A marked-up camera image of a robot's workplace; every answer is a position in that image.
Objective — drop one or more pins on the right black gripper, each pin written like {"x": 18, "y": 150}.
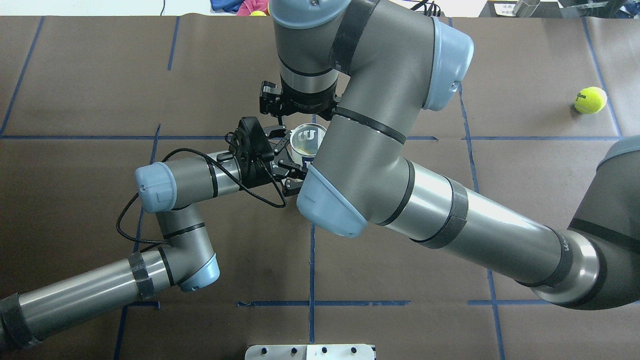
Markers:
{"x": 306, "y": 104}

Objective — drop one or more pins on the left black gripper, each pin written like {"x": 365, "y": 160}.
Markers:
{"x": 263, "y": 167}

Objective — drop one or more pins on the clear tennis ball can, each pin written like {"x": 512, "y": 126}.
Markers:
{"x": 305, "y": 141}

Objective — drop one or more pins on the tennis ball table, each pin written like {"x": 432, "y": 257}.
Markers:
{"x": 590, "y": 100}

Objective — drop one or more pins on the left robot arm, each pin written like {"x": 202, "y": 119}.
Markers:
{"x": 60, "y": 199}

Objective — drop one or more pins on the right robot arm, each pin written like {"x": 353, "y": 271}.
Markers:
{"x": 369, "y": 170}

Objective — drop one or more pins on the tennis ball on desk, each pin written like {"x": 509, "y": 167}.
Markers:
{"x": 258, "y": 13}

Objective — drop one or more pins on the pink cloth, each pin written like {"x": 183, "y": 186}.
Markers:
{"x": 249, "y": 6}

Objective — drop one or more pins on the blue cloth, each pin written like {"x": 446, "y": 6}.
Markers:
{"x": 226, "y": 6}

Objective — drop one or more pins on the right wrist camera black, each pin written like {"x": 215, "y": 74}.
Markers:
{"x": 269, "y": 99}

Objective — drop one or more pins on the white camera mast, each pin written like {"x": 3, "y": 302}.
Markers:
{"x": 348, "y": 351}

